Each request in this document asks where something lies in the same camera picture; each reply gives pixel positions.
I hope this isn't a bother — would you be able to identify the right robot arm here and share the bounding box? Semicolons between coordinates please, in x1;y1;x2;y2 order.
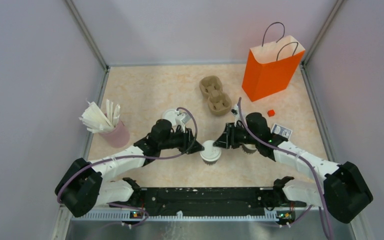
213;112;374;224

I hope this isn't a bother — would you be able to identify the orange paper bag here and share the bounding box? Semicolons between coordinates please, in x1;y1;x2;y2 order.
242;21;306;102

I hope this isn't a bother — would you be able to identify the black paper coffee cup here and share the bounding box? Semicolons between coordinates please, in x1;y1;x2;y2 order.
201;156;220;166

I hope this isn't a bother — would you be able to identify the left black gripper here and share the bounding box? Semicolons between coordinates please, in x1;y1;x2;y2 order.
159;125;204;155

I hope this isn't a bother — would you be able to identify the white plastic cup lid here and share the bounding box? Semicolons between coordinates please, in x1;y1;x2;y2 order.
199;140;222;158

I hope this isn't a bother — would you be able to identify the blue playing card box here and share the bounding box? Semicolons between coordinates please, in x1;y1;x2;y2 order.
271;123;293;140

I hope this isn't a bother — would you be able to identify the pink holder cup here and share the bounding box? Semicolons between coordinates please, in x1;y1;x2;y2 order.
99;120;130;148

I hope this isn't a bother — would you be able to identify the white paper napkins bundle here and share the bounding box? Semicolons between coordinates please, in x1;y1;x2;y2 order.
78;99;121;134

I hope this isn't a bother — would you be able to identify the cardboard cup carrier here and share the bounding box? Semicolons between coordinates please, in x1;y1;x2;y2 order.
199;75;232;117

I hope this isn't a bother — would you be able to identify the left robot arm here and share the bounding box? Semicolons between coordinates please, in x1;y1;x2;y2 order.
54;119;205;217

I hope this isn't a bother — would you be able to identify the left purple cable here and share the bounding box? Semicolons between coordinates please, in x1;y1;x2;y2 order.
56;106;199;229

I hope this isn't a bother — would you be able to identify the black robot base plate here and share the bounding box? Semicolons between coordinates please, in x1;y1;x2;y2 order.
109;186;307;220

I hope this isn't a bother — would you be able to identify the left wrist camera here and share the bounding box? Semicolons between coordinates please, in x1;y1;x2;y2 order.
175;110;191;132

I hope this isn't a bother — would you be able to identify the small orange cube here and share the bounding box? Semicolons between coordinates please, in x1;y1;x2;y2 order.
267;109;276;117

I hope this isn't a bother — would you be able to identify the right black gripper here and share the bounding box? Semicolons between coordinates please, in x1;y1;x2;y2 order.
213;122;259;149

